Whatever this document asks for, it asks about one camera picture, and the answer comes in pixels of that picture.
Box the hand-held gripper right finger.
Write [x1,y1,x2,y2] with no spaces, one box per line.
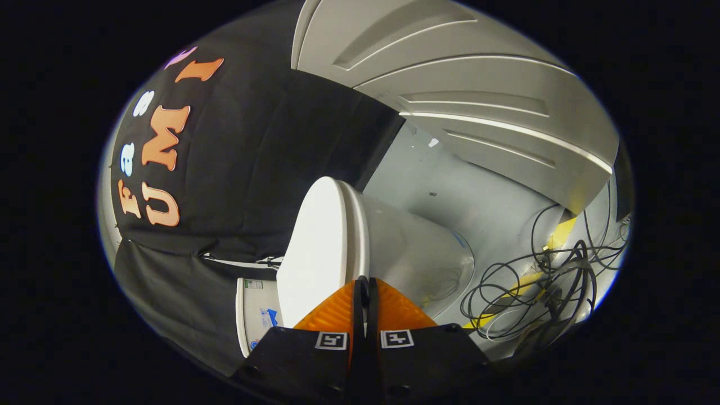
[366,277,491,405]

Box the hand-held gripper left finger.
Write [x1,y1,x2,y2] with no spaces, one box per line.
[233,277,367,405]

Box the white toilet lid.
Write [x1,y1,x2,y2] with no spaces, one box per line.
[276,176,350,329]

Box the white toilet bowl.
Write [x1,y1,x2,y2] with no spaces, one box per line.
[336,180,476,328]

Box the yellow floor tape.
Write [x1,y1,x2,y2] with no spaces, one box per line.
[461,217,580,330]

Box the black backdrop cloth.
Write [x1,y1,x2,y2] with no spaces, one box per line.
[110,11,407,377]

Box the white panelled door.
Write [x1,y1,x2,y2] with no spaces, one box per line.
[290,0,620,215]

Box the tangle of black cables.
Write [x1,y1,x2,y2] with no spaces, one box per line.
[460,202,632,345]

